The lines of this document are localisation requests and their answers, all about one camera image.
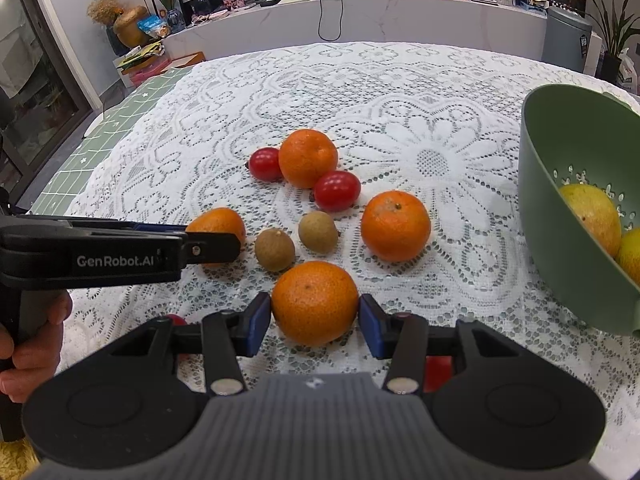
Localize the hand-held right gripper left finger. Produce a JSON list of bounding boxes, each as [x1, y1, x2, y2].
[[111, 291, 273, 396]]

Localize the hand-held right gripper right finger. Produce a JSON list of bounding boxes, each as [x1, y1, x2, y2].
[[358, 293, 527, 396]]

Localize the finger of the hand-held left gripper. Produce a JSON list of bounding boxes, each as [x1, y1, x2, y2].
[[15, 214, 190, 236], [180, 232, 244, 269]]

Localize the brown longan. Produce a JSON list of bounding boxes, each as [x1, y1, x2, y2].
[[298, 211, 339, 255], [254, 228, 296, 273]]

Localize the large orange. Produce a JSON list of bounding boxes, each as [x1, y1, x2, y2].
[[271, 260, 360, 347]]

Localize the green colander bowl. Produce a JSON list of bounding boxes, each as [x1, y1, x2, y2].
[[518, 84, 640, 337]]

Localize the person's left hand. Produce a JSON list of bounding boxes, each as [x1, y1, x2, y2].
[[0, 292, 73, 404]]

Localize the green grid mat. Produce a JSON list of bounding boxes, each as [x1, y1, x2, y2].
[[30, 62, 201, 218]]

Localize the stack of papers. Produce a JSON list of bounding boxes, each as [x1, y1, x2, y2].
[[117, 41, 174, 87]]

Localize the glass sliding door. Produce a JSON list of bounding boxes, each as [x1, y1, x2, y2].
[[0, 0, 97, 203]]

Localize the golden round vase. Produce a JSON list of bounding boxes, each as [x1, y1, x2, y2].
[[113, 6, 150, 47]]

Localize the dried flowers in dark vase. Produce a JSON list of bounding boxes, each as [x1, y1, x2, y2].
[[87, 0, 130, 57]]

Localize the yellow mango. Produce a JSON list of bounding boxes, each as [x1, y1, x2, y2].
[[615, 227, 640, 286], [557, 183, 622, 258]]

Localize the white low cabinet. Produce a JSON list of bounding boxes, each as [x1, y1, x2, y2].
[[162, 0, 551, 63]]

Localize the grey pedal bin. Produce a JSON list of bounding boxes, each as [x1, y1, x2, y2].
[[541, 6, 594, 75]]

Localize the potted long-leaf plant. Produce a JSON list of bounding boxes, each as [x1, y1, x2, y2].
[[575, 0, 640, 83]]

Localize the white plastic bag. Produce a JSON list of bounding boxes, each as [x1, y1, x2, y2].
[[617, 49, 640, 95]]

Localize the black cable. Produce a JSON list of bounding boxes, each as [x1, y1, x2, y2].
[[318, 0, 347, 42]]

